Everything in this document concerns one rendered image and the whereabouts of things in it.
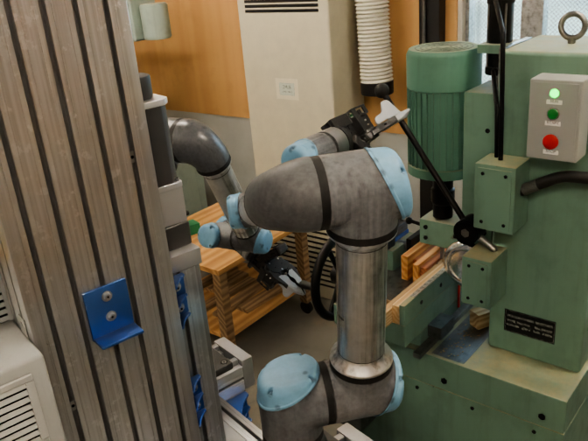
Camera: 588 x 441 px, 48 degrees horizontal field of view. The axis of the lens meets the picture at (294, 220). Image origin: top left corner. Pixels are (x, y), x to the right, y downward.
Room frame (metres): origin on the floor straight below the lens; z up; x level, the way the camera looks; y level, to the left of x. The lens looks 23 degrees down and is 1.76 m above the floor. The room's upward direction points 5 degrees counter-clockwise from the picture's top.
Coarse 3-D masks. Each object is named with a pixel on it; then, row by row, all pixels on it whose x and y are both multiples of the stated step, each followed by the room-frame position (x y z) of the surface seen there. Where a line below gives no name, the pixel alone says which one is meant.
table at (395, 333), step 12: (396, 276) 1.59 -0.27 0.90; (396, 288) 1.53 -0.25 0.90; (456, 288) 1.54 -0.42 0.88; (444, 300) 1.49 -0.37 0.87; (336, 312) 1.47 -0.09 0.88; (420, 312) 1.40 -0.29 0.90; (432, 312) 1.44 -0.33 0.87; (396, 324) 1.35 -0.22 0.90; (408, 324) 1.35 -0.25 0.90; (420, 324) 1.40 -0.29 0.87; (396, 336) 1.35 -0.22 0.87; (408, 336) 1.35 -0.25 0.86
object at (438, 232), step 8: (424, 216) 1.59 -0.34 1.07; (432, 216) 1.59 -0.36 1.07; (456, 216) 1.57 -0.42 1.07; (424, 224) 1.57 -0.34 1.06; (432, 224) 1.56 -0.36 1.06; (440, 224) 1.54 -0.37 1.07; (448, 224) 1.53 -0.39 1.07; (424, 232) 1.57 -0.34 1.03; (432, 232) 1.56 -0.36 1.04; (440, 232) 1.54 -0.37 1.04; (448, 232) 1.53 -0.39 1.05; (424, 240) 1.57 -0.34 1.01; (432, 240) 1.56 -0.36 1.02; (440, 240) 1.54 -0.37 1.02; (448, 240) 1.53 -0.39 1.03
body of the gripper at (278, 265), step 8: (248, 256) 1.84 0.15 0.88; (256, 256) 1.85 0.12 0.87; (248, 264) 1.87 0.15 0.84; (256, 264) 1.85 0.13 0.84; (264, 264) 1.81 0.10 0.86; (272, 264) 1.81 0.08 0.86; (280, 264) 1.81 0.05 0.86; (264, 272) 1.80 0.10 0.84; (280, 272) 1.79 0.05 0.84; (256, 280) 1.83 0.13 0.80; (264, 280) 1.81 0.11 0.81; (272, 280) 1.79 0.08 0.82; (272, 288) 1.81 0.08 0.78
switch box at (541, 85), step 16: (544, 80) 1.25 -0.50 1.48; (560, 80) 1.23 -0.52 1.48; (576, 80) 1.22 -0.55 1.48; (544, 96) 1.25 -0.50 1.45; (560, 96) 1.23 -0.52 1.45; (576, 96) 1.21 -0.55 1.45; (528, 112) 1.27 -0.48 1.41; (544, 112) 1.25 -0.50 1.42; (560, 112) 1.23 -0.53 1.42; (576, 112) 1.21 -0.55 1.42; (528, 128) 1.27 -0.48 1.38; (544, 128) 1.25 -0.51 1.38; (560, 128) 1.23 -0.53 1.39; (576, 128) 1.21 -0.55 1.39; (528, 144) 1.27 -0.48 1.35; (560, 144) 1.23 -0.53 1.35; (576, 144) 1.21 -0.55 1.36; (560, 160) 1.23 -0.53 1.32; (576, 160) 1.21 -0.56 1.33
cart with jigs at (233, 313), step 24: (192, 216) 3.10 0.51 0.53; (216, 216) 3.07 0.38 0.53; (192, 240) 2.80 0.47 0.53; (216, 264) 2.52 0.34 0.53; (240, 264) 3.21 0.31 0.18; (216, 288) 2.51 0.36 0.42; (240, 288) 2.91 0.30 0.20; (264, 288) 2.92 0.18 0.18; (216, 312) 2.69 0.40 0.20; (240, 312) 2.70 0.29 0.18; (264, 312) 2.70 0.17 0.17
